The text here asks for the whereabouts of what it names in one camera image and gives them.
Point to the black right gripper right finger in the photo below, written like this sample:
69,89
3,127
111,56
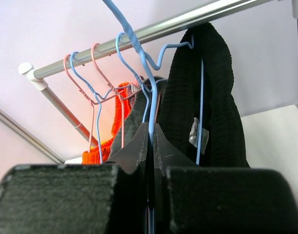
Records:
190,199

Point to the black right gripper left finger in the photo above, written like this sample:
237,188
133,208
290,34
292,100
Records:
108,198

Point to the black shorts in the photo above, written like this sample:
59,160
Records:
198,114

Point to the blue hanger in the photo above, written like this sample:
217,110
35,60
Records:
166,226
129,65
96,103

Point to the orange shorts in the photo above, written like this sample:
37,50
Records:
93,156

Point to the grey shorts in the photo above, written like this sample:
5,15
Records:
135,117

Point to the pink patterned shorts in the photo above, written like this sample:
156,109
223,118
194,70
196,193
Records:
134,87

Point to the silver clothes rack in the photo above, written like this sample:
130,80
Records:
205,13

